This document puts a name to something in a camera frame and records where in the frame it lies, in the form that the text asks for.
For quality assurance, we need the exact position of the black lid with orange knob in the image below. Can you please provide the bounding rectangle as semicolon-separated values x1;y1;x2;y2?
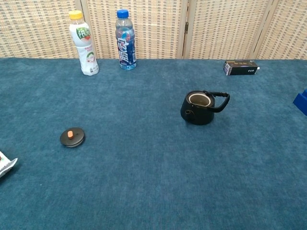
59;127;86;148

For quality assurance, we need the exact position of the white snack packet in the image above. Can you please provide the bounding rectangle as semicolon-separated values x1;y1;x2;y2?
0;150;18;178

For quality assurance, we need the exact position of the black cast iron teapot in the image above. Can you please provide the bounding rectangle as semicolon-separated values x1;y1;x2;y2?
180;90;231;126

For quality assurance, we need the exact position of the blue drink bottle blue cap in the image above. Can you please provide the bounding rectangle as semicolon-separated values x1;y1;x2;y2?
115;9;138;70

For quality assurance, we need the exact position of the black cardboard carton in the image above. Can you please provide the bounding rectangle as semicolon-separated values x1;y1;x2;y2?
223;60;261;76

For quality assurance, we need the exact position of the blue felt table cover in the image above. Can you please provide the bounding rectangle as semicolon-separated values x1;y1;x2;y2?
0;57;307;230

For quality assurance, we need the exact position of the woven folding screen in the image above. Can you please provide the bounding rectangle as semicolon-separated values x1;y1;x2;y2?
0;0;307;60

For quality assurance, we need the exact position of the white drink bottle yellow cap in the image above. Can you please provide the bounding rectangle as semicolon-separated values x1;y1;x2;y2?
69;10;100;76

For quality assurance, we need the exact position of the blue toy building brick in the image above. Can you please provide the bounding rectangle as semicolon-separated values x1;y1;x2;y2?
293;88;307;117

